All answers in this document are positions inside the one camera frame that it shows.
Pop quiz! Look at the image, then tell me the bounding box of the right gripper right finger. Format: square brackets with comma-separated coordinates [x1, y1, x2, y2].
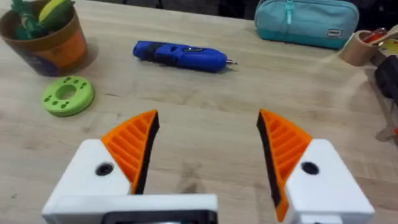
[256, 108, 376, 224]

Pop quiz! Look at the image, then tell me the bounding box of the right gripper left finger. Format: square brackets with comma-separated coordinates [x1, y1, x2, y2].
[52, 109, 160, 197]

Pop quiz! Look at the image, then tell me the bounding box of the blue electric screwdriver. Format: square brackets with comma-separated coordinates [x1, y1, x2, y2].
[132, 40, 238, 73]

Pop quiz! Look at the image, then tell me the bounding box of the green disc with holes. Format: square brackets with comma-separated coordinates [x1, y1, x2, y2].
[41, 75, 95, 118]

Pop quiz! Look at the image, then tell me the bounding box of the black tool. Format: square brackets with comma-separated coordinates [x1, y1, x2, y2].
[374, 54, 398, 105]

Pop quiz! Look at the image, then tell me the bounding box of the roll of brown tape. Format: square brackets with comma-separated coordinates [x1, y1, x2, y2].
[338, 29, 384, 67]

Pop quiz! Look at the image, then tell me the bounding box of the brown tub with toys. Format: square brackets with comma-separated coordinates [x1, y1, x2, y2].
[0, 0, 89, 77]

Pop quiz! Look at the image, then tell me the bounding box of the teal zip pouch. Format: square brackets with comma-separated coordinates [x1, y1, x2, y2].
[254, 0, 360, 50]

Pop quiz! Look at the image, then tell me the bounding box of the red handled tool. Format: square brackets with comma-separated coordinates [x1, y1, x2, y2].
[362, 27, 388, 44]

